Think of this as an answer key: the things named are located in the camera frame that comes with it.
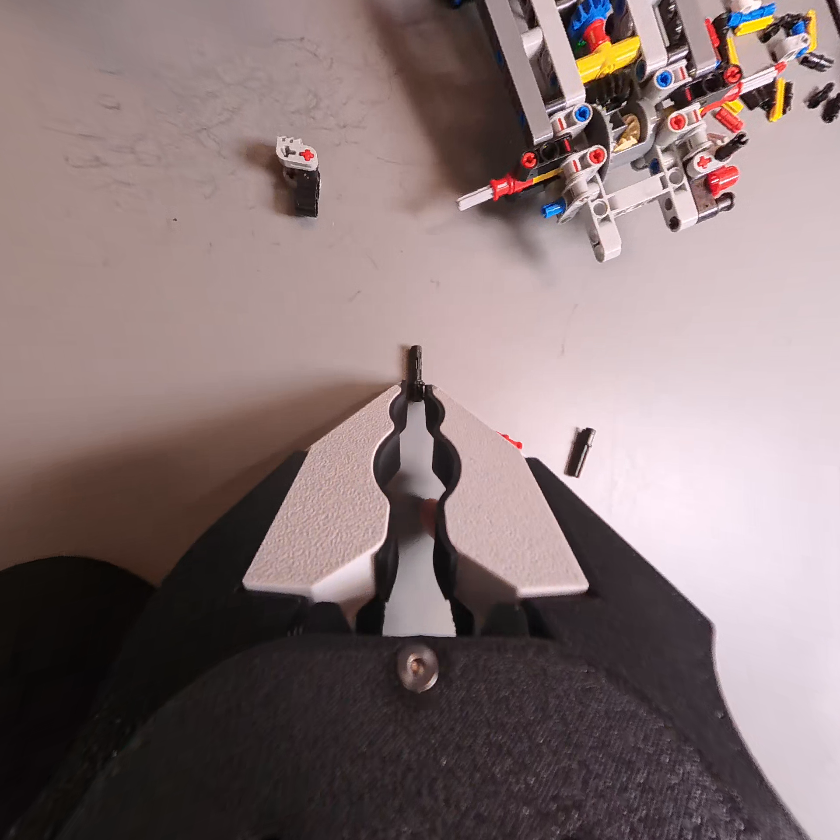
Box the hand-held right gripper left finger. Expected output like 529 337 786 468
241 385 403 627

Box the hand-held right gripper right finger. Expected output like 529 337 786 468
428 385 590 623

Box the black toy beam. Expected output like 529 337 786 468
285 167 322 219

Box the long black toy pin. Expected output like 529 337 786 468
564 427 597 478

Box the toy car chassis model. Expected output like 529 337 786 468
446 0 749 263

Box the cluster of small toy pieces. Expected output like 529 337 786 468
712 0 840 126

